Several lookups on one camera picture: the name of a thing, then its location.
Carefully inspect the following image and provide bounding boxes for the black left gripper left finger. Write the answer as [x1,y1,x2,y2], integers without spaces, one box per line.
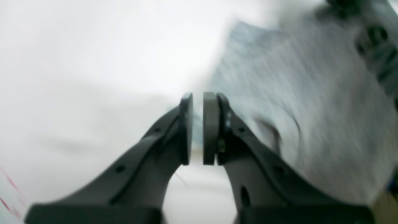
[25,93,193,224]

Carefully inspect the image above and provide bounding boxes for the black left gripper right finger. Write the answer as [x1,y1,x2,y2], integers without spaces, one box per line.
[203,92,375,224]

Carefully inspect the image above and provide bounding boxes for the grey t-shirt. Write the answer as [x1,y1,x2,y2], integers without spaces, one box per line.
[206,0,397,204]

